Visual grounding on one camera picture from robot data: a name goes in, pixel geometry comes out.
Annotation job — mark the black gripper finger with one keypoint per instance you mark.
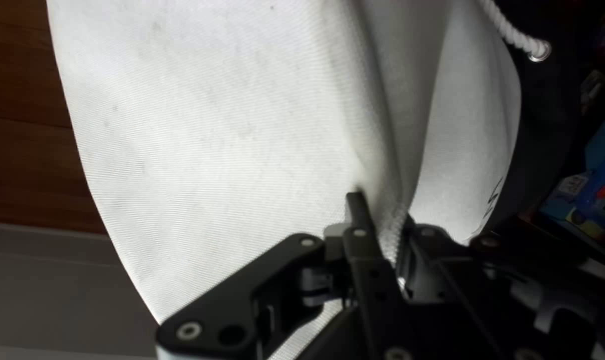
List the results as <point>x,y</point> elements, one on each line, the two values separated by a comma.
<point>361,222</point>

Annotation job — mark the white and black laundry bag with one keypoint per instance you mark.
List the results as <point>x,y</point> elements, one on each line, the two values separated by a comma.
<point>213,129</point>

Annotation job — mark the green and blue game box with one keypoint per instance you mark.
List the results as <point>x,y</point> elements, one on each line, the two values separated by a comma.
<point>578,201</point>

